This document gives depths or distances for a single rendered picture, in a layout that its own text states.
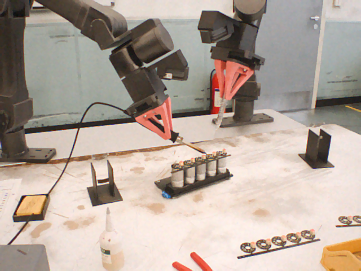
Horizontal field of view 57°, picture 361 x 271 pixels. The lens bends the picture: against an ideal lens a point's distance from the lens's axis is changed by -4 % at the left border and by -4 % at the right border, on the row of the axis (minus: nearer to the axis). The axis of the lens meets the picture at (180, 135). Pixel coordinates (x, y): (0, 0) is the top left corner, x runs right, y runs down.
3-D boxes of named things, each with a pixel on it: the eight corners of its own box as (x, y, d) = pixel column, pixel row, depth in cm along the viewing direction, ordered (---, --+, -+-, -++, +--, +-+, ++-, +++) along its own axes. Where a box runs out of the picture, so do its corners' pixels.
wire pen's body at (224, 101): (223, 124, 72) (238, 73, 71) (218, 123, 71) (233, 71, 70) (218, 122, 73) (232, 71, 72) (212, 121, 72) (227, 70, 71)
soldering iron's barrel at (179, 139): (202, 153, 74) (176, 140, 74) (206, 148, 74) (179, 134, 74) (202, 156, 73) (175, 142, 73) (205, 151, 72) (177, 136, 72)
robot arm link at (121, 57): (155, 65, 71) (139, 35, 70) (146, 70, 66) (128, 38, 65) (130, 79, 74) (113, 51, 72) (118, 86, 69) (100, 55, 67)
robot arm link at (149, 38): (179, 47, 70) (152, -6, 68) (166, 52, 62) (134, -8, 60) (135, 72, 75) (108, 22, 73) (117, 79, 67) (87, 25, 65)
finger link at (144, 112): (186, 125, 76) (165, 87, 74) (180, 136, 69) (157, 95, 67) (160, 136, 78) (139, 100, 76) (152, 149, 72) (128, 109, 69)
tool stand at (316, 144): (321, 171, 88) (314, 130, 90) (341, 165, 78) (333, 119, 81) (300, 173, 87) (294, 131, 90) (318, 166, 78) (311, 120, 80)
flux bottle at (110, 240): (105, 256, 52) (99, 200, 49) (127, 257, 52) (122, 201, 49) (99, 271, 49) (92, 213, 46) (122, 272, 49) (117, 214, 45)
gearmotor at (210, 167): (202, 176, 75) (202, 154, 73) (211, 174, 76) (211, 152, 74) (208, 181, 73) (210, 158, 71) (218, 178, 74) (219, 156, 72)
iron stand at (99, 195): (118, 203, 73) (110, 159, 75) (125, 199, 65) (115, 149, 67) (89, 209, 71) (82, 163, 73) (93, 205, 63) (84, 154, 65)
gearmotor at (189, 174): (180, 183, 72) (180, 161, 70) (190, 180, 73) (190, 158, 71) (187, 188, 70) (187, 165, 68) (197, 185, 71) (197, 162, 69)
